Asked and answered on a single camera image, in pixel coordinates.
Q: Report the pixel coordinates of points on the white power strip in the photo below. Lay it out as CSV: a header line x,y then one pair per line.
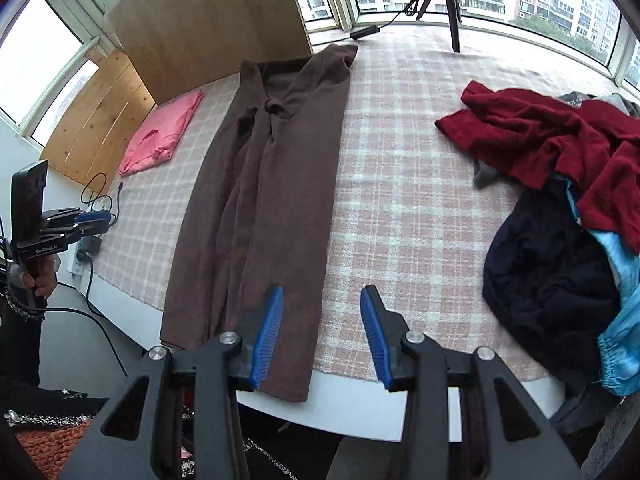
x,y
79,267

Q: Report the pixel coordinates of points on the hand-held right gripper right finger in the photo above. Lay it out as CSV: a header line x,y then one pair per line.
x,y
375,340

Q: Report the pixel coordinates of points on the black tripod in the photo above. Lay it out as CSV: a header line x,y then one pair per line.
x,y
451,15

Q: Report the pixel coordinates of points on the brown sweater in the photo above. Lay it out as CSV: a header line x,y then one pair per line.
x,y
280,185

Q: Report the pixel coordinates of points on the orange knit fabric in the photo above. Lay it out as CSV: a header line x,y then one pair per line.
x,y
50,447

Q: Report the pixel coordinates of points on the black tweed jacket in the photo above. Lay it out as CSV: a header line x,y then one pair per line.
x,y
30,360

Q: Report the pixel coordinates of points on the dark navy garment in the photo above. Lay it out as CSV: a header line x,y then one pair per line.
x,y
550,280

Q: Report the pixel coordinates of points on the grey fabric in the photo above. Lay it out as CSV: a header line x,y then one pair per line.
x,y
617,440

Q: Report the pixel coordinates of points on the pink plaid blanket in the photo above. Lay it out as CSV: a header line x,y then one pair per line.
x,y
400,185

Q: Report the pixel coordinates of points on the light oak board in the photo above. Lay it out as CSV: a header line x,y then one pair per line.
x,y
210,20

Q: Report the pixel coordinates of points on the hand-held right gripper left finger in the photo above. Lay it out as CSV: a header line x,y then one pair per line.
x,y
267,340

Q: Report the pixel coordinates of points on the black power adapter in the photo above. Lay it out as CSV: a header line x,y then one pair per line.
x,y
90,247

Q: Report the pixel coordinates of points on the person's left hand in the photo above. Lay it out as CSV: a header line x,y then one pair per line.
x,y
46,280

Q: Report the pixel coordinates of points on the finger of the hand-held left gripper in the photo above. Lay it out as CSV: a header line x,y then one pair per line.
x,y
62,216
95,222

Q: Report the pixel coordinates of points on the pile of mixed clothes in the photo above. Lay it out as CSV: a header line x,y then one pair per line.
x,y
550,130

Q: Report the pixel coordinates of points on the light blue garment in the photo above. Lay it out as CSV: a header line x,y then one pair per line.
x,y
625,340

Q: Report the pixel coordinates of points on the pink folded shirt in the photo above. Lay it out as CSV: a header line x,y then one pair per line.
x,y
160,135

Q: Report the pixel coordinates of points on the knotty pine wood panel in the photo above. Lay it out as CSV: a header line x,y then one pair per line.
x,y
95,125

